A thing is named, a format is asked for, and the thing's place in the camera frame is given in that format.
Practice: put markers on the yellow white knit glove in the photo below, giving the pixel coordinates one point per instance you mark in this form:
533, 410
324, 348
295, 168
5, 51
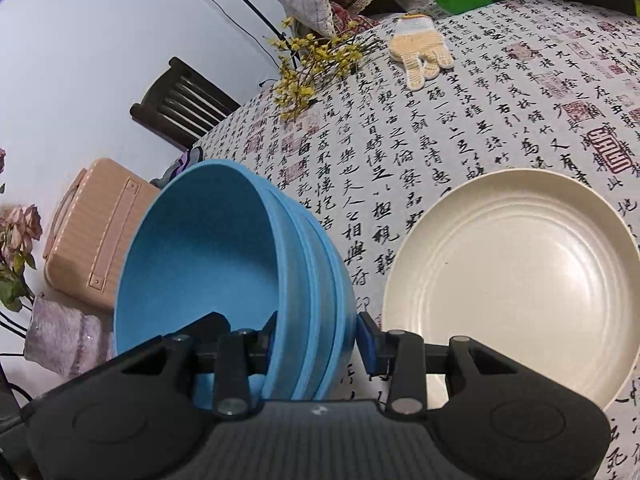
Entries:
420, 50

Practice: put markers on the pale purple vase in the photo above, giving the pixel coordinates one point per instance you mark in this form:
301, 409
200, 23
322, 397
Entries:
65, 335

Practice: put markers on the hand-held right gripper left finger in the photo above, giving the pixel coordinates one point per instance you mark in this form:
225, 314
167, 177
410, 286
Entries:
260, 350

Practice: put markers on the blue bowl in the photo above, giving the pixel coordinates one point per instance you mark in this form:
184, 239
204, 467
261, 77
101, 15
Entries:
200, 260
330, 330
348, 320

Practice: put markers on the dried pink flowers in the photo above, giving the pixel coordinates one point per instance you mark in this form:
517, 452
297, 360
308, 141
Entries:
22, 225

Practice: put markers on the studio light on stand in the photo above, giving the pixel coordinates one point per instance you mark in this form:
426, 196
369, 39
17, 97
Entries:
250, 5

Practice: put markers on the yellow flower branch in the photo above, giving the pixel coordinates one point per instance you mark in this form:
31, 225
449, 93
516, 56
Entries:
320, 60

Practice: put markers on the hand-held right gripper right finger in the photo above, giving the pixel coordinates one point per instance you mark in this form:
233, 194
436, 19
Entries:
366, 345

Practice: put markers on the pink hard-shell suitcase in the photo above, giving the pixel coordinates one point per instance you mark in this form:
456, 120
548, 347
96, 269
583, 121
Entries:
95, 230

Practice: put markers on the cream ridged plate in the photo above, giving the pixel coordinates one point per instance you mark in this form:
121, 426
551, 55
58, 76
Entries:
510, 280

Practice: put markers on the dark wooden chair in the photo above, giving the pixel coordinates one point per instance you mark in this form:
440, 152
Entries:
180, 105

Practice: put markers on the calligraphy printed tablecloth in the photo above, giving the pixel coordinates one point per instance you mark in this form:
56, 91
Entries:
450, 125

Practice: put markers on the grey purple pouch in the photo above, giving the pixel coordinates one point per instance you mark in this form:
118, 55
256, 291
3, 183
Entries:
180, 165

